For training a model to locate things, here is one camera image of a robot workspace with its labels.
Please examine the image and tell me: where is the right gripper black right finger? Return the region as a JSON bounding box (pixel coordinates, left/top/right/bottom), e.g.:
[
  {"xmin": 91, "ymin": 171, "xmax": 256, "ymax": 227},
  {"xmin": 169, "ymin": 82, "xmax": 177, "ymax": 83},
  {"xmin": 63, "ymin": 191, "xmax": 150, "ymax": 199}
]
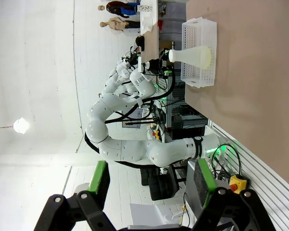
[{"xmin": 192, "ymin": 158, "xmax": 280, "ymax": 231}]

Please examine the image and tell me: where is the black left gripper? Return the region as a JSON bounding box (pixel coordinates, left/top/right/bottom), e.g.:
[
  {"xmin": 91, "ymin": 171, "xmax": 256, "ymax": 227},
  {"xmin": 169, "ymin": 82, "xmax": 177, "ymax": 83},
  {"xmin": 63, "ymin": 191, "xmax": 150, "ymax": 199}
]
[{"xmin": 147, "ymin": 49, "xmax": 173, "ymax": 77}]

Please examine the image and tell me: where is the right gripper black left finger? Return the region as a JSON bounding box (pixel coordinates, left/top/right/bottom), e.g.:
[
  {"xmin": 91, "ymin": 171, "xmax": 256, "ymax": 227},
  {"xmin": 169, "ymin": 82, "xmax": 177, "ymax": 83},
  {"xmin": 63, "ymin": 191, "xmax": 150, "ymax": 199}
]
[{"xmin": 33, "ymin": 160, "xmax": 117, "ymax": 231}]

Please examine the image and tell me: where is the grey metal control box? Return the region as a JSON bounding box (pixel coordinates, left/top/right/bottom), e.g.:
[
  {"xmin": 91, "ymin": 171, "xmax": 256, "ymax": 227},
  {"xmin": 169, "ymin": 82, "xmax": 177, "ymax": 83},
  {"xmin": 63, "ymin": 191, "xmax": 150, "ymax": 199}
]
[{"xmin": 185, "ymin": 160, "xmax": 208, "ymax": 207}]

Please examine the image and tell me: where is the translucent plastic Erlenmeyer flask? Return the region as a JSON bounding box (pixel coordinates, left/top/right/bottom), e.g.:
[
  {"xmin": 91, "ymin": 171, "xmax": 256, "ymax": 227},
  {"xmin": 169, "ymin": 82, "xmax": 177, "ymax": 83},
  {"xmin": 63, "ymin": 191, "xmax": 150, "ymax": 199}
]
[{"xmin": 168, "ymin": 46, "xmax": 212, "ymax": 68}]

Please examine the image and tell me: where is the wooden top work table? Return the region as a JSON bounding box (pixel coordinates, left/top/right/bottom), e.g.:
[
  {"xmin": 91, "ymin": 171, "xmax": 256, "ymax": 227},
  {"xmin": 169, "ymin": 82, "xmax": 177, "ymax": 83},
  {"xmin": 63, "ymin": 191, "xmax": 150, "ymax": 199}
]
[{"xmin": 139, "ymin": 0, "xmax": 159, "ymax": 68}]

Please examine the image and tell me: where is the yellow red emergency stop button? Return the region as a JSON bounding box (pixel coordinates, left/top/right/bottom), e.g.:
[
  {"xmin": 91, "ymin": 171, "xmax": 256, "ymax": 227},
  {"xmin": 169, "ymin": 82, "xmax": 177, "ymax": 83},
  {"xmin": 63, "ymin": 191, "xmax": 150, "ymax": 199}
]
[{"xmin": 229, "ymin": 175, "xmax": 248, "ymax": 194}]

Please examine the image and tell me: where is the dark haired seated person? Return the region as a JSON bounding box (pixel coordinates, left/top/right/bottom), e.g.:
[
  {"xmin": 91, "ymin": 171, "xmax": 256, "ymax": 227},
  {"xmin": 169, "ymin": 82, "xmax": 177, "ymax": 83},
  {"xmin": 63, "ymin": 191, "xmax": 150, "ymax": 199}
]
[{"xmin": 135, "ymin": 35, "xmax": 145, "ymax": 52}]

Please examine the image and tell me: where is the white perforated plastic basket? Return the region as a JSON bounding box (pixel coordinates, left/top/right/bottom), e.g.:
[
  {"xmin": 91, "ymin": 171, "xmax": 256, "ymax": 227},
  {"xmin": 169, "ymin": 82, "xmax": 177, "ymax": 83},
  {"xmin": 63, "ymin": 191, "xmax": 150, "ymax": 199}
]
[{"xmin": 180, "ymin": 17, "xmax": 218, "ymax": 89}]

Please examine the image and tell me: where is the black office chair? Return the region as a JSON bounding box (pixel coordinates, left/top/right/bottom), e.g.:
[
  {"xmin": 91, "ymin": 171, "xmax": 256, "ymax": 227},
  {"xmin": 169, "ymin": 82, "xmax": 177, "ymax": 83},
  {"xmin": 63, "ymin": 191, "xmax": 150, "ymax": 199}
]
[{"xmin": 141, "ymin": 166, "xmax": 184, "ymax": 202}]

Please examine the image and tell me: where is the white paper towel roll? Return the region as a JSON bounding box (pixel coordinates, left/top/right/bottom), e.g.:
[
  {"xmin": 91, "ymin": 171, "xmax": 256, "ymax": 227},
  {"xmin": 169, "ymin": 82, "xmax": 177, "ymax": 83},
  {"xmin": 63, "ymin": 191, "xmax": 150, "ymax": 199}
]
[{"xmin": 142, "ymin": 16, "xmax": 157, "ymax": 31}]

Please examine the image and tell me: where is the black white patterned box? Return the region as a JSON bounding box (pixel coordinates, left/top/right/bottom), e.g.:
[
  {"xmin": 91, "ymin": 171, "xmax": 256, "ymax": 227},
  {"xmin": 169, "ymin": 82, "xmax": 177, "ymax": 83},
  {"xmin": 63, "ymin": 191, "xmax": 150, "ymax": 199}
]
[{"xmin": 137, "ymin": 4, "xmax": 153, "ymax": 13}]

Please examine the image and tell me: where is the black equipment rack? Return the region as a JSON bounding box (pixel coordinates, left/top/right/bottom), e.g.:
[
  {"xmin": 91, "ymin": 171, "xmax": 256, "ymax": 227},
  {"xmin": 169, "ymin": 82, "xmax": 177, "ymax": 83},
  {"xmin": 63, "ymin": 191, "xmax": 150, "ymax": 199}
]
[{"xmin": 171, "ymin": 105, "xmax": 208, "ymax": 140}]

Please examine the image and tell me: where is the bare beige mannequin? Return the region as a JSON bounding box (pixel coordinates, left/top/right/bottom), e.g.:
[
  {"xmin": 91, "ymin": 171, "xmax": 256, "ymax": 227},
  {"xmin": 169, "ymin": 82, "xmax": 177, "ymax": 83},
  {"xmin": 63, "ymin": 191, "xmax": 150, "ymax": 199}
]
[{"xmin": 100, "ymin": 17, "xmax": 142, "ymax": 33}]

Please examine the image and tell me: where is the mannequin in dark blue clothes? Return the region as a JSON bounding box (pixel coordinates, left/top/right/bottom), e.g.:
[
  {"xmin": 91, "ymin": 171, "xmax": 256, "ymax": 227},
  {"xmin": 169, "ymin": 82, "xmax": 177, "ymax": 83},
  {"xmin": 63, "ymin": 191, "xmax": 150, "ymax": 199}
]
[{"xmin": 98, "ymin": 1, "xmax": 140, "ymax": 17}]

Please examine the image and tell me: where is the round ceiling lamp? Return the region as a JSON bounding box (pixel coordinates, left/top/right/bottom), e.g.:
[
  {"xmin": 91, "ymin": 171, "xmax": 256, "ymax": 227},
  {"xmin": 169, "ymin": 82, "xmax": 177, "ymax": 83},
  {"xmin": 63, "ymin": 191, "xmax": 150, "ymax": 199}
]
[{"xmin": 13, "ymin": 117, "xmax": 30, "ymax": 135}]

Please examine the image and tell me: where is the black base cable bundle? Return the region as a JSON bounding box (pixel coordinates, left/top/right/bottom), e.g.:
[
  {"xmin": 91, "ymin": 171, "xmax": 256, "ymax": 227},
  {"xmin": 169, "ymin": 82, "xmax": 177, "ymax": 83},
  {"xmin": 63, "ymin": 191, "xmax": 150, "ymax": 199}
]
[{"xmin": 211, "ymin": 143, "xmax": 242, "ymax": 181}]

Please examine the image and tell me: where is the aluminium profile base frame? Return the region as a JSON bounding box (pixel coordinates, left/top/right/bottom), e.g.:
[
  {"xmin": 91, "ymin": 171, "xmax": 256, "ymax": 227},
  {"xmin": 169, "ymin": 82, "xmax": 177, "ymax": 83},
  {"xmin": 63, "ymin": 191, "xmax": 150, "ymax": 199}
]
[{"xmin": 207, "ymin": 117, "xmax": 289, "ymax": 231}]

